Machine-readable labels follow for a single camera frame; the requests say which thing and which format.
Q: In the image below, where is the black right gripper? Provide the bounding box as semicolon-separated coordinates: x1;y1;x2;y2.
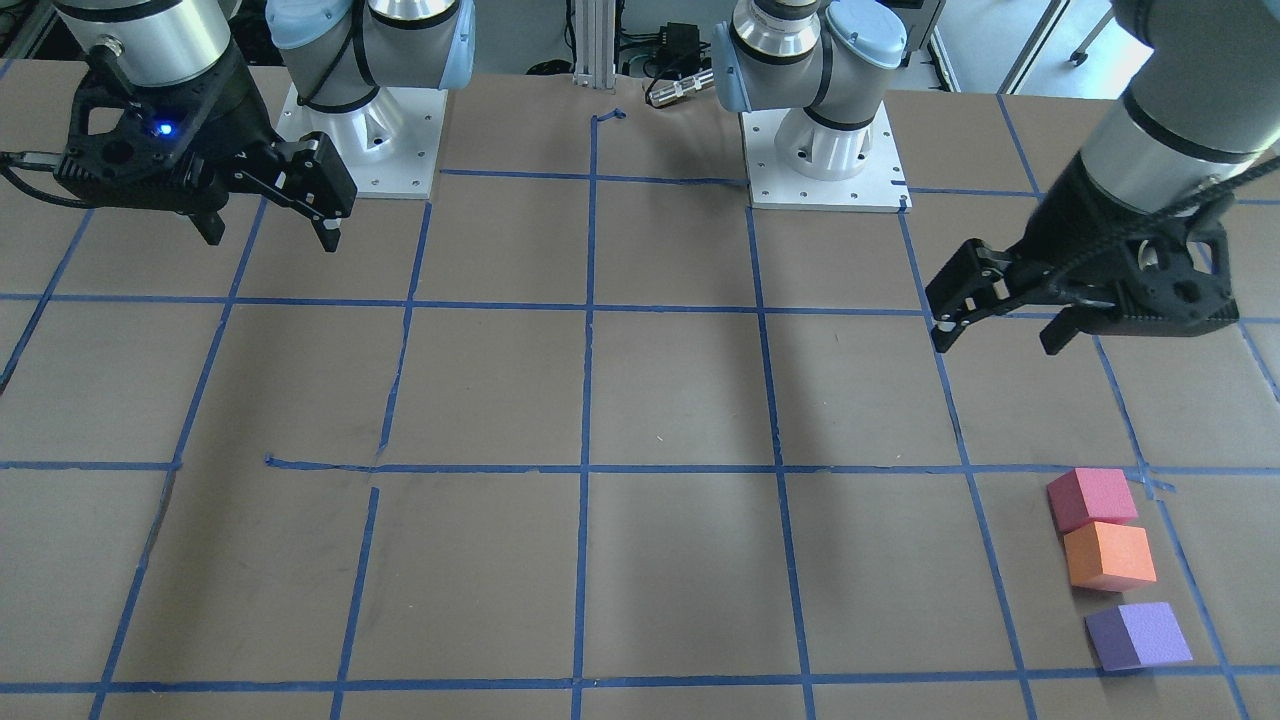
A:
52;45;357;252

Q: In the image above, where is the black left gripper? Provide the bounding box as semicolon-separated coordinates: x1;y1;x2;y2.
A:
925;158;1239;356

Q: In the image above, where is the orange foam cube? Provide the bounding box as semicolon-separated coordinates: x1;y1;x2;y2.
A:
1062;521;1158;592

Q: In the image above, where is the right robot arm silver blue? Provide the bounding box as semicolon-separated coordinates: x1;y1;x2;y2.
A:
50;1;476;252

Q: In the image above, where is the pink foam cube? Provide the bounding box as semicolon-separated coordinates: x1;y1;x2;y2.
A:
1046;468;1139;536

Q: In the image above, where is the purple foam cube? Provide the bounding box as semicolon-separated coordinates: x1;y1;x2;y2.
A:
1084;602;1194;673

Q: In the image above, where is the silver metal connector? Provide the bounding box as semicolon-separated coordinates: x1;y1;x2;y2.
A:
644;68;716;109

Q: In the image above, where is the brown paper table mat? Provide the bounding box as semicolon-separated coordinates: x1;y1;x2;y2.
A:
1;76;1277;719

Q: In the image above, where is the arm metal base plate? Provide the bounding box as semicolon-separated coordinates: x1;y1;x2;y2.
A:
276;86;451;200
739;105;913;213

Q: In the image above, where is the aluminium frame post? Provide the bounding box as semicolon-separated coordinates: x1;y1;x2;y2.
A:
570;0;620;94

